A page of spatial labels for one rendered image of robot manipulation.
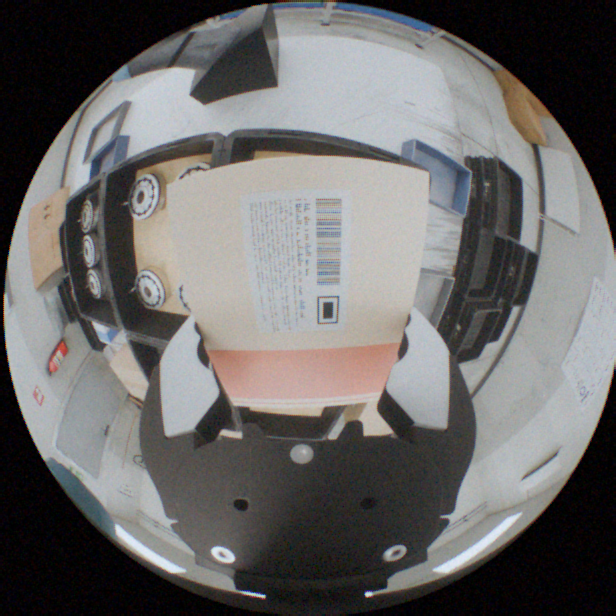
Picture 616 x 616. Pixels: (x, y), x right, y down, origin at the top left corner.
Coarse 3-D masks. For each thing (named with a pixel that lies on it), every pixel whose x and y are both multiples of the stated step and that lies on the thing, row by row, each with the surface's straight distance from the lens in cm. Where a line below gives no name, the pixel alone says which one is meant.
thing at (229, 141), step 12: (240, 132) 30; (252, 132) 30; (264, 132) 30; (276, 132) 29; (288, 132) 29; (300, 132) 29; (312, 132) 29; (228, 144) 30; (336, 144) 29; (348, 144) 29; (360, 144) 30; (228, 156) 30; (384, 156) 30; (396, 156) 31; (420, 168) 33
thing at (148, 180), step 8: (144, 176) 48; (152, 176) 46; (136, 184) 50; (144, 184) 48; (152, 184) 46; (152, 192) 46; (128, 200) 52; (152, 200) 46; (136, 208) 49; (144, 208) 48; (152, 208) 45; (136, 216) 49; (144, 216) 47
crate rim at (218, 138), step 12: (216, 132) 32; (168, 144) 36; (180, 144) 35; (216, 144) 31; (132, 156) 43; (144, 156) 40; (216, 156) 31; (120, 168) 46; (108, 264) 51; (108, 276) 51; (120, 312) 55; (120, 324) 57; (144, 336) 52
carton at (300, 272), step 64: (192, 192) 10; (256, 192) 9; (320, 192) 8; (384, 192) 9; (192, 256) 10; (256, 256) 9; (320, 256) 9; (384, 256) 10; (256, 320) 11; (320, 320) 10; (384, 320) 11; (256, 384) 14; (320, 384) 14; (384, 384) 16
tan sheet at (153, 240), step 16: (176, 160) 47; (192, 160) 44; (208, 160) 42; (176, 176) 46; (144, 224) 52; (160, 224) 48; (144, 240) 53; (160, 240) 49; (144, 256) 54; (160, 256) 50; (176, 272) 49; (176, 288) 51; (176, 304) 53
